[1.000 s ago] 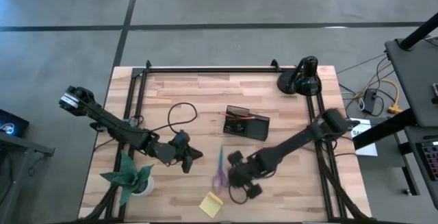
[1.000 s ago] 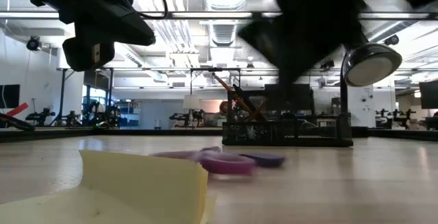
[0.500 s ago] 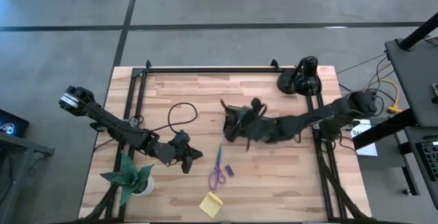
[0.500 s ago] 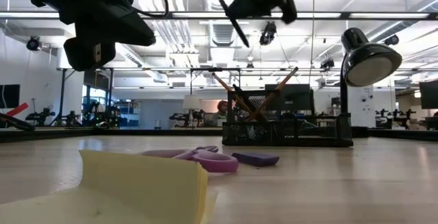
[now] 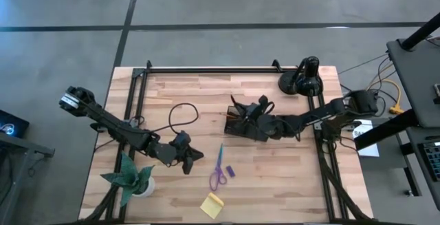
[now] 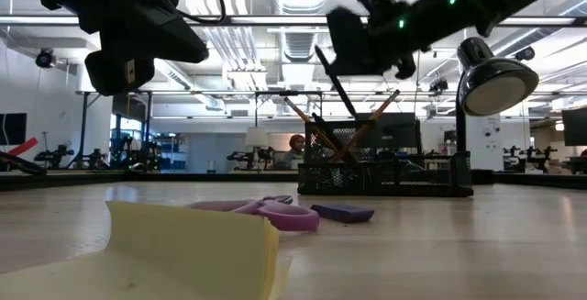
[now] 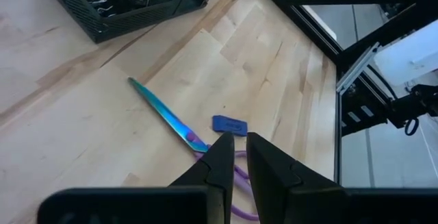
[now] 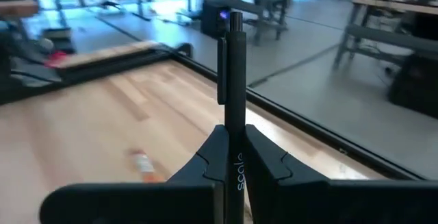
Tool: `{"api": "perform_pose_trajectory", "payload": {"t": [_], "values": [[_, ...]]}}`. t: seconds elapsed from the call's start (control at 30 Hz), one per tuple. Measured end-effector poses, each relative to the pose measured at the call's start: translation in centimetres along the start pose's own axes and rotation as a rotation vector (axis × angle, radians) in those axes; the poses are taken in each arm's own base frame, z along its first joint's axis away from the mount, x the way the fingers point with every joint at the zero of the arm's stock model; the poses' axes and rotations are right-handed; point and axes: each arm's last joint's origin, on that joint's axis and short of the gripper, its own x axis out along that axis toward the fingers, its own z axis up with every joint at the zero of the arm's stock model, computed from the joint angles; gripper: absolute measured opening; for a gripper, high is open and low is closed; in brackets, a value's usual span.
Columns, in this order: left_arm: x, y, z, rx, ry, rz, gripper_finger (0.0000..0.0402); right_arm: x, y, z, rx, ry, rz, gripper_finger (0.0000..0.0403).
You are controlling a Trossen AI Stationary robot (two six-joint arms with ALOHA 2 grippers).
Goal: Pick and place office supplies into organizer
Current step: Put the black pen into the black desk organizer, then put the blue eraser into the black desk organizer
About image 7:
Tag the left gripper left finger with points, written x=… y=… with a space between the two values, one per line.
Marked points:
x=219 y=169

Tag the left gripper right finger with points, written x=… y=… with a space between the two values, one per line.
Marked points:
x=273 y=183

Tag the black binder clip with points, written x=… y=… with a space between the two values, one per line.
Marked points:
x=99 y=2
x=104 y=10

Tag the black mesh desk organizer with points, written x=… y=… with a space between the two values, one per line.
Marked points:
x=137 y=20

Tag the blue eraser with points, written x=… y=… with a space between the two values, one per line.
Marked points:
x=229 y=125

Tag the white paper sheet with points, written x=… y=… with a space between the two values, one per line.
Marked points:
x=410 y=56

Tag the black desk base beam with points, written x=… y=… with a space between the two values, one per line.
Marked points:
x=393 y=28

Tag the black aluminium table frame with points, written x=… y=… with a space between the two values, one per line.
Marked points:
x=330 y=46

